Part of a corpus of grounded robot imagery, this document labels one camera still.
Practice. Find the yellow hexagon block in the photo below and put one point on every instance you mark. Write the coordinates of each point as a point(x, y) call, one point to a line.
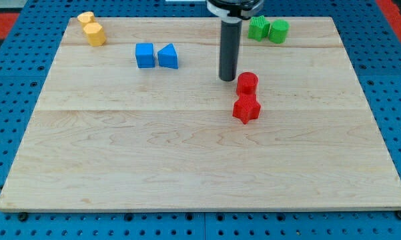
point(95, 34)

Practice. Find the yellow pentagon block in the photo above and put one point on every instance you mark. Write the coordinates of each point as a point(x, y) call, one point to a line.
point(86, 18)

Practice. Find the blue cube block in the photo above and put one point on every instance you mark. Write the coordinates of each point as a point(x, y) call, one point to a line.
point(144, 54)

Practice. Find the green cylinder block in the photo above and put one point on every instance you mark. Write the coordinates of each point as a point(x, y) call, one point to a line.
point(278, 31)

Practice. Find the red cylinder block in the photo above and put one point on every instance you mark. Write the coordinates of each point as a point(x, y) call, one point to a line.
point(247, 83)

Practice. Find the blue triangle block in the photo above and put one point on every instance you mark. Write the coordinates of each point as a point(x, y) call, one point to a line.
point(167, 57)

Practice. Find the green star block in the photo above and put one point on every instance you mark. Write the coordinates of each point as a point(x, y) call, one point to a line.
point(258, 28)

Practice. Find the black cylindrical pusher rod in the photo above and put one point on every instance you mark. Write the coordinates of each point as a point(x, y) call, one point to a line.
point(229, 50)

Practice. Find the light wooden board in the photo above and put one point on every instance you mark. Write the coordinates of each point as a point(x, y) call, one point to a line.
point(107, 136)

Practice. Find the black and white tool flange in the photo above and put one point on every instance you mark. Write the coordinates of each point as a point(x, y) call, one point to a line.
point(233, 11)

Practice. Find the red star block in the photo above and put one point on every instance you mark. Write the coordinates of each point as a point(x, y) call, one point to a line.
point(246, 108)

